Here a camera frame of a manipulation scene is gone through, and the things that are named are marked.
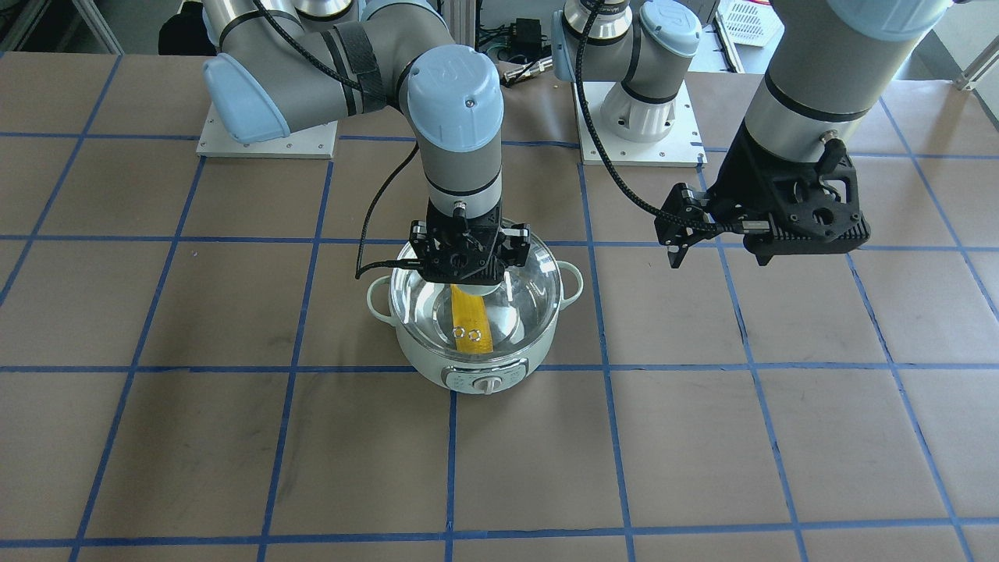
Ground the yellow corn cob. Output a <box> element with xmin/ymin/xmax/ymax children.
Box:
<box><xmin>450</xmin><ymin>284</ymin><xmax>495</xmax><ymax>354</ymax></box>

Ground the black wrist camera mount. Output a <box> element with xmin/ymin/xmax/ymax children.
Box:
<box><xmin>418</xmin><ymin>203</ymin><xmax>504</xmax><ymax>284</ymax></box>
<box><xmin>743</xmin><ymin>130</ymin><xmax>872</xmax><ymax>256</ymax></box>

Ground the white plastic basket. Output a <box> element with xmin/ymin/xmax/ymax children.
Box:
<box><xmin>718</xmin><ymin>1</ymin><xmax>784</xmax><ymax>47</ymax></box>

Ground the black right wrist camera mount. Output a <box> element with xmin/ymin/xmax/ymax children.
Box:
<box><xmin>418</xmin><ymin>203</ymin><xmax>504</xmax><ymax>284</ymax></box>

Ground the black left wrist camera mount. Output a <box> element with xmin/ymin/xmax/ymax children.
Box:
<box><xmin>743</xmin><ymin>130</ymin><xmax>872</xmax><ymax>256</ymax></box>

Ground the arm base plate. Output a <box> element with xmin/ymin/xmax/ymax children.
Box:
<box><xmin>195</xmin><ymin>101</ymin><xmax>347</xmax><ymax>160</ymax></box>
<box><xmin>584</xmin><ymin>82</ymin><xmax>707</xmax><ymax>167</ymax></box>

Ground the glass pot lid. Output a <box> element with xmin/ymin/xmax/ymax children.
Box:
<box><xmin>389</xmin><ymin>237</ymin><xmax>563</xmax><ymax>360</ymax></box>

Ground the pale green electric pot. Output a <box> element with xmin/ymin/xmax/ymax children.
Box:
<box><xmin>365</xmin><ymin>237</ymin><xmax>585</xmax><ymax>395</ymax></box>

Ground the black power adapter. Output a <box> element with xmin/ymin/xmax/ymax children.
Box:
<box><xmin>507</xmin><ymin>18</ymin><xmax>543</xmax><ymax>59</ymax></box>

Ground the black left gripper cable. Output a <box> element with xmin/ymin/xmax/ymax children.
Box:
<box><xmin>574</xmin><ymin>0</ymin><xmax>773</xmax><ymax>235</ymax></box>

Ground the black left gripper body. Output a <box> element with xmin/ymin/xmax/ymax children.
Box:
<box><xmin>706</xmin><ymin>125</ymin><xmax>789</xmax><ymax>243</ymax></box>

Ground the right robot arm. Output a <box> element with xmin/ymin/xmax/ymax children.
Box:
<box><xmin>203</xmin><ymin>1</ymin><xmax>529</xmax><ymax>295</ymax></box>

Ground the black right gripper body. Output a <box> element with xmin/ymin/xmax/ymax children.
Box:
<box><xmin>460</xmin><ymin>280</ymin><xmax>504</xmax><ymax>295</ymax></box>

